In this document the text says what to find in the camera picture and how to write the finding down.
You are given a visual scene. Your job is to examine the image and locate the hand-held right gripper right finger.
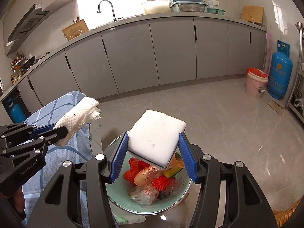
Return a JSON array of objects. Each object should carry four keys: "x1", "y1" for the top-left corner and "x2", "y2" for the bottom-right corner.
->
[{"x1": 178, "y1": 132, "x2": 278, "y2": 228}]

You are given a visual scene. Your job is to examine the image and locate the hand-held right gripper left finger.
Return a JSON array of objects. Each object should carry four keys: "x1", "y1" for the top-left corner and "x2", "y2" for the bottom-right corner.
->
[{"x1": 25, "y1": 131, "x2": 129, "y2": 228}]

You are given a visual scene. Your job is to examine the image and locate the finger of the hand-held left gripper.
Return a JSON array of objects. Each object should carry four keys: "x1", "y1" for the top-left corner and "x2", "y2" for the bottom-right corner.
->
[
  {"x1": 0, "y1": 122, "x2": 56, "y2": 143},
  {"x1": 0, "y1": 126, "x2": 68, "y2": 158}
]

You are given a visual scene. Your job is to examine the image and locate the red plastic bag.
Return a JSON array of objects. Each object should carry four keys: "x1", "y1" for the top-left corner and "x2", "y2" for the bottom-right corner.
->
[{"x1": 123, "y1": 158, "x2": 150, "y2": 187}]

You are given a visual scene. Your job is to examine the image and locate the white paper towel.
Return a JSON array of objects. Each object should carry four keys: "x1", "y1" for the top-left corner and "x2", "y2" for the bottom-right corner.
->
[{"x1": 54, "y1": 97, "x2": 101, "y2": 146}]

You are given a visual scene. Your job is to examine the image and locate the red mesh scourer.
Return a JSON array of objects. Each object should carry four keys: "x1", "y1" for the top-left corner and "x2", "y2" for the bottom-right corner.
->
[{"x1": 152, "y1": 174, "x2": 181, "y2": 192}]

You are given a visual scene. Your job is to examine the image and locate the white sponge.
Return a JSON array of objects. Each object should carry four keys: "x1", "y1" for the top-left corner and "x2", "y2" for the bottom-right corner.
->
[{"x1": 128, "y1": 110, "x2": 186, "y2": 168}]

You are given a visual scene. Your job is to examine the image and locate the clear red-printed plastic bag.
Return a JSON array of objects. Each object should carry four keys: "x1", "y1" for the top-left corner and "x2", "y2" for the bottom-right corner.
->
[{"x1": 129, "y1": 166, "x2": 161, "y2": 206}]

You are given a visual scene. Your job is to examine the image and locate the mint green enamel basin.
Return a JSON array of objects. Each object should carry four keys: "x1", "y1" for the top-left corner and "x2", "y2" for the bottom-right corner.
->
[{"x1": 102, "y1": 134, "x2": 193, "y2": 215}]

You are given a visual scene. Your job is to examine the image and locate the person's left hand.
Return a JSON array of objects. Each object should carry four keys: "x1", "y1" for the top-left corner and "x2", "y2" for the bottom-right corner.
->
[{"x1": 14, "y1": 190, "x2": 25, "y2": 215}]

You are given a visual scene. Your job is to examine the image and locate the blue checked tablecloth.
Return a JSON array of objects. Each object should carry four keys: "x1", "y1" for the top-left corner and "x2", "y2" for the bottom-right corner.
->
[{"x1": 22, "y1": 90, "x2": 102, "y2": 228}]

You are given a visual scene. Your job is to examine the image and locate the blue gas cylinder in cabinet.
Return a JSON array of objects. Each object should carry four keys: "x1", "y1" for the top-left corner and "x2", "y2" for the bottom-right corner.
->
[{"x1": 6, "y1": 97, "x2": 27, "y2": 124}]

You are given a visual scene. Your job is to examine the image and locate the black wok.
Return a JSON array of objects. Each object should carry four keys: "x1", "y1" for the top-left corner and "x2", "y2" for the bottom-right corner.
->
[{"x1": 13, "y1": 56, "x2": 36, "y2": 70}]

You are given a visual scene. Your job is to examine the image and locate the gas stove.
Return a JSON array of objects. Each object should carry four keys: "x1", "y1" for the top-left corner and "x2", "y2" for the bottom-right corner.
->
[{"x1": 34, "y1": 52, "x2": 51, "y2": 61}]

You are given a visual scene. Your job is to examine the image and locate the spice rack with bottles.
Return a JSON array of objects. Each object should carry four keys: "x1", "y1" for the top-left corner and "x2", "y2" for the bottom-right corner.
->
[{"x1": 9, "y1": 51, "x2": 24, "y2": 85}]

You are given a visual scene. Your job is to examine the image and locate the pink bucket with red liner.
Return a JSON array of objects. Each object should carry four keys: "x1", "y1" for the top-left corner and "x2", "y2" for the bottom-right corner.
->
[{"x1": 245, "y1": 67, "x2": 269, "y2": 100}]

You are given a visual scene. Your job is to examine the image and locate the cardboard piece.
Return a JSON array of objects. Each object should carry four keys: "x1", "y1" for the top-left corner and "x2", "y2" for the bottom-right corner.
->
[{"x1": 267, "y1": 100, "x2": 285, "y2": 116}]

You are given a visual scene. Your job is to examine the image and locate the wooden cutting board on stand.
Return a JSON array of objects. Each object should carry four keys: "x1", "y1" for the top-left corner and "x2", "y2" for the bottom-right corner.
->
[{"x1": 62, "y1": 19, "x2": 90, "y2": 41}]

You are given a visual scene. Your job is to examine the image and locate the black range hood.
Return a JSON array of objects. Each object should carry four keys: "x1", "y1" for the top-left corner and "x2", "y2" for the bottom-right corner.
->
[{"x1": 5, "y1": 3, "x2": 54, "y2": 47}]

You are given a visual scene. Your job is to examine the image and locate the grey kitchen counter cabinets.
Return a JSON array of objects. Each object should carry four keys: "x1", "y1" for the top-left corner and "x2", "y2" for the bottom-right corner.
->
[{"x1": 0, "y1": 12, "x2": 268, "y2": 114}]

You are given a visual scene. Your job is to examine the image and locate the wicker chair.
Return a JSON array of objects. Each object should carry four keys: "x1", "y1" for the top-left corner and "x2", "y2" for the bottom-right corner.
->
[{"x1": 272, "y1": 199, "x2": 303, "y2": 228}]

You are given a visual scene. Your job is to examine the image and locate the metal shelf rack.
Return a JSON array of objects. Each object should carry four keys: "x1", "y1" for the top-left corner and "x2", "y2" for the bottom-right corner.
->
[{"x1": 285, "y1": 21, "x2": 304, "y2": 119}]

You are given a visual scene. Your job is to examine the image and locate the large blue gas cylinder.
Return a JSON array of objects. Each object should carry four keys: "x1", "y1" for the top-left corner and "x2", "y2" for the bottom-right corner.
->
[{"x1": 266, "y1": 40, "x2": 293, "y2": 100}]

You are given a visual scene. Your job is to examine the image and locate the metal kitchen faucet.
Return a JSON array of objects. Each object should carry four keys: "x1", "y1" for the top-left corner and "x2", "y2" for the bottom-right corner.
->
[{"x1": 97, "y1": 0, "x2": 117, "y2": 22}]

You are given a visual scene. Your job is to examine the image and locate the metal basin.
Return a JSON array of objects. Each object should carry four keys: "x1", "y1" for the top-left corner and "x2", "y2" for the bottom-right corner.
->
[{"x1": 177, "y1": 3, "x2": 207, "y2": 12}]

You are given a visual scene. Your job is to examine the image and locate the white plastic basin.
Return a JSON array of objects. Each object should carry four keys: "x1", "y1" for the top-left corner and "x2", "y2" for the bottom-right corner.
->
[{"x1": 141, "y1": 0, "x2": 171, "y2": 15}]

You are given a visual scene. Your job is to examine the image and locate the light wooden cutting board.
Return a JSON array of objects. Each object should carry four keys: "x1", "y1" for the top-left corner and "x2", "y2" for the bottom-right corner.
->
[{"x1": 241, "y1": 5, "x2": 264, "y2": 25}]

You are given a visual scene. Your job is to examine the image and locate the pink broom handle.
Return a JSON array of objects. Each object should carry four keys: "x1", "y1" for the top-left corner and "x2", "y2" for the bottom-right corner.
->
[{"x1": 262, "y1": 25, "x2": 272, "y2": 74}]

